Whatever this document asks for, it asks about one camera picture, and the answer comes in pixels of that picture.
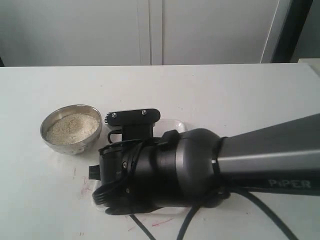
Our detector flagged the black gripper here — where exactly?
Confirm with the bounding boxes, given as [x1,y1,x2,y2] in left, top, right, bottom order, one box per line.
[104,108,161,141]

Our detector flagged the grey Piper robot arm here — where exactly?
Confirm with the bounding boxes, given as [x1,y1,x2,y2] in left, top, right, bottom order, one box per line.
[88,108,320,215]

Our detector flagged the steel bowl of rice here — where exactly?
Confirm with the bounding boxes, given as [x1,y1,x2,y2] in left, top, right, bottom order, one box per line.
[40,104,102,155]

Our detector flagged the white rectangular tray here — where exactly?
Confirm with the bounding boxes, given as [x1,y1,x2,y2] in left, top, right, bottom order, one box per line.
[91,118,233,215]

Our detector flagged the white cabinet doors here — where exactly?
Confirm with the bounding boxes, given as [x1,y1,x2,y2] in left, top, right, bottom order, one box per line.
[0,0,292,67]

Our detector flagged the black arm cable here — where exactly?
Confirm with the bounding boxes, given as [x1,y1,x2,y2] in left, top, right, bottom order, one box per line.
[92,132,303,240]

